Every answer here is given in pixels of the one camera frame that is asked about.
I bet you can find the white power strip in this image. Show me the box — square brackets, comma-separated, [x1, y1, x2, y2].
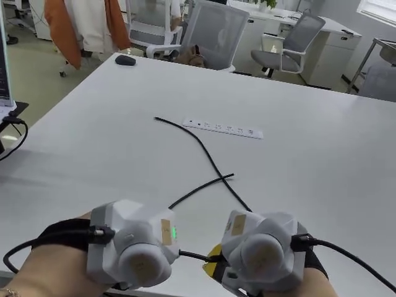
[182, 118, 264, 140]

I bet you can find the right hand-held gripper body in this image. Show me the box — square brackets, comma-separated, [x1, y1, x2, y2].
[221, 210, 310, 296]

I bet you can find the grey mesh office chair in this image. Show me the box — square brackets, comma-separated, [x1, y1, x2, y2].
[250, 12, 327, 79]
[145, 0, 251, 71]

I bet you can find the person's left hand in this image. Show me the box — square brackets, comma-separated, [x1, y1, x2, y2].
[12, 212, 124, 297]

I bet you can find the person's right hand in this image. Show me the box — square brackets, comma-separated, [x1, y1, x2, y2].
[262, 249, 341, 297]

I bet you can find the black screen cable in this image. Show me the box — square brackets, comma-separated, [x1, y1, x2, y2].
[0, 116, 29, 162]

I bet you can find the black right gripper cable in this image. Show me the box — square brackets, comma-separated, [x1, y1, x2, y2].
[290, 234, 396, 294]

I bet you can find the screen on stand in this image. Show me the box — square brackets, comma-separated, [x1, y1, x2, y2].
[0, 0, 30, 157]

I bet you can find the grey upholstered chair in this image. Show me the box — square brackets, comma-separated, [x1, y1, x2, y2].
[358, 46, 396, 103]

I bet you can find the white office chair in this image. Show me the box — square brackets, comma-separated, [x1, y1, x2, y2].
[129, 0, 184, 49]

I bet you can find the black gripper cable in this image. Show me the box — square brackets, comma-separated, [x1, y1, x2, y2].
[2, 225, 116, 273]
[290, 234, 396, 294]

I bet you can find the dark computer mouse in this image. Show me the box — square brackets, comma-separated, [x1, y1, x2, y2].
[114, 54, 137, 66]

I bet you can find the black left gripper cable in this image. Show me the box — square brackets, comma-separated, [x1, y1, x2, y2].
[2, 225, 116, 273]

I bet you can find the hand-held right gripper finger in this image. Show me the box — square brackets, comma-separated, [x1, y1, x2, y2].
[206, 244, 225, 262]
[202, 262, 230, 281]

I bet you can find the white office desk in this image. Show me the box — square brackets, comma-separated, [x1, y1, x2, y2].
[228, 0, 363, 91]

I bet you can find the brown bag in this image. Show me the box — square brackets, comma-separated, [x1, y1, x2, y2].
[178, 44, 207, 67]

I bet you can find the white table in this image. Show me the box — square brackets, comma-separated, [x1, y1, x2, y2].
[0, 52, 396, 297]

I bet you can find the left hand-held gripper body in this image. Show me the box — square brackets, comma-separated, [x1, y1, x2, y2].
[85, 199, 181, 291]

